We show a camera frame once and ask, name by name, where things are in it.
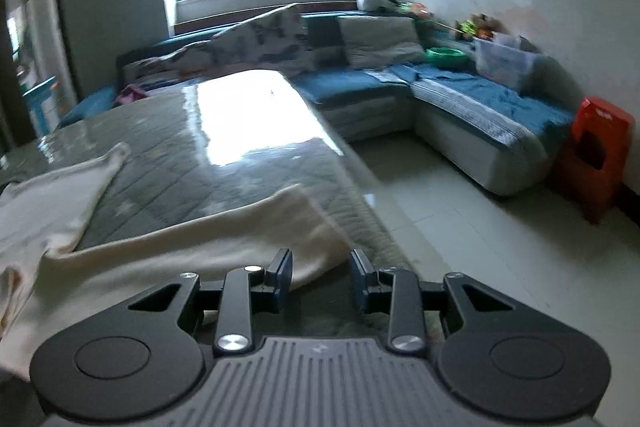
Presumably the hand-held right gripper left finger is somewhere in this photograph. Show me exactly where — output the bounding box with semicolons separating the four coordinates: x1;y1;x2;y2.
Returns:
127;248;293;354

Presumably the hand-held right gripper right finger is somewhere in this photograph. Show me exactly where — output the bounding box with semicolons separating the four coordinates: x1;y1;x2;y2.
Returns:
349;249;515;353

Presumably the cream long-sleeved shirt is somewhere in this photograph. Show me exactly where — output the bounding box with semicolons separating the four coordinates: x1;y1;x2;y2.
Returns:
0;142;357;380

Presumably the glass-topped coffee table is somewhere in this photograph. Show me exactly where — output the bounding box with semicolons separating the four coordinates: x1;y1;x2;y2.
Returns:
0;69;416;343

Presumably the blue sectional sofa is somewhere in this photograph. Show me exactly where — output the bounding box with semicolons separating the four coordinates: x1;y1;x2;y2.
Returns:
56;11;576;198

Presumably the patterned folded quilt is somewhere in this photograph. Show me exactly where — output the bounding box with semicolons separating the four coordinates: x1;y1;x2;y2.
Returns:
121;3;321;88

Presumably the pink cloth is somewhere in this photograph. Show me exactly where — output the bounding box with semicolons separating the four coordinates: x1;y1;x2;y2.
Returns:
116;84;149;106

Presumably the green plastic basin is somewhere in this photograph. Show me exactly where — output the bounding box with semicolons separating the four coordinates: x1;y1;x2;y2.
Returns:
426;47;466;70

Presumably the grey sofa cushion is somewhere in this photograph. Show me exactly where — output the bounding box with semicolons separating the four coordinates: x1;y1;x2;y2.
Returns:
336;15;429;70

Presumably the dark sofa cushion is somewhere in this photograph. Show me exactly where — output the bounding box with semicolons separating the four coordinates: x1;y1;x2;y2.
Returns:
306;15;346;50

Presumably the clear plastic storage box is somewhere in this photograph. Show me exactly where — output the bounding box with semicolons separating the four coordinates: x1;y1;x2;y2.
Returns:
473;33;545;90

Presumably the red plastic stool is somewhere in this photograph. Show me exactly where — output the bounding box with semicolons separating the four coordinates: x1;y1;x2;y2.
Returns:
553;97;636;225

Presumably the pile of toys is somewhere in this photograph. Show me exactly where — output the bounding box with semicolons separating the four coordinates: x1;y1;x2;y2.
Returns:
357;0;502;42

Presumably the blue plastic stool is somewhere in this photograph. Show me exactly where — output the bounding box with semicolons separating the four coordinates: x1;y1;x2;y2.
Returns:
22;76;62;129

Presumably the doorway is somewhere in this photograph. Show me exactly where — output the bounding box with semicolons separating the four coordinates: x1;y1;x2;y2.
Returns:
0;0;78;155

